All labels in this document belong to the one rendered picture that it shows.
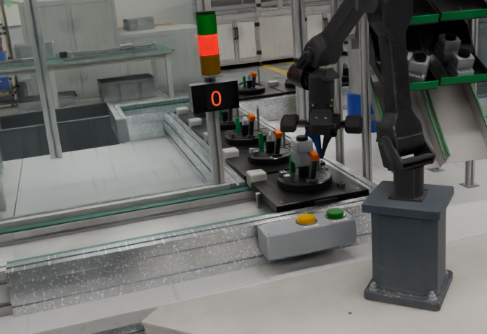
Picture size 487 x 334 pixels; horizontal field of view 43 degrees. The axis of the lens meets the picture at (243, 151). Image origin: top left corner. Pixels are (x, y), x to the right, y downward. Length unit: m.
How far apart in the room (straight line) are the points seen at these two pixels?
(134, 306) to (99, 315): 0.07
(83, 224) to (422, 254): 0.82
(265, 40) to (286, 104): 7.91
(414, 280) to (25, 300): 0.78
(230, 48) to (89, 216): 9.03
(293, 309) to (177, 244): 0.29
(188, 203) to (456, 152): 0.71
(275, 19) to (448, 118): 9.08
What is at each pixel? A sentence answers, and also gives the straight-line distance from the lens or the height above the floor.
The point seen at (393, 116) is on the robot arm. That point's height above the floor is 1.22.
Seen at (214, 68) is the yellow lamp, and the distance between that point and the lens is 1.56.
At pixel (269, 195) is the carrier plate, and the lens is 1.53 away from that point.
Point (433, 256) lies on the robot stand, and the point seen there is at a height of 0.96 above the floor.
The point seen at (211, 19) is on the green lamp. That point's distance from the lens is 1.55.
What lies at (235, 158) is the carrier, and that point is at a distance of 1.86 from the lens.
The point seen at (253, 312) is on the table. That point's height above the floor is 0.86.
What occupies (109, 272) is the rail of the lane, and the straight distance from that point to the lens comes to 1.36.
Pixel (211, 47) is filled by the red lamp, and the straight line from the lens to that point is 1.55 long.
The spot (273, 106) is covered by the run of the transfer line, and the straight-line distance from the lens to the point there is 2.78.
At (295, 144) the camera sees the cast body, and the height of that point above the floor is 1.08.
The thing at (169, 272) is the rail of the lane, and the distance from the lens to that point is 1.38.
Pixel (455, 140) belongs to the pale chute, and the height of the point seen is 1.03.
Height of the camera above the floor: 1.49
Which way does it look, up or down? 16 degrees down
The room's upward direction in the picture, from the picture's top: 5 degrees counter-clockwise
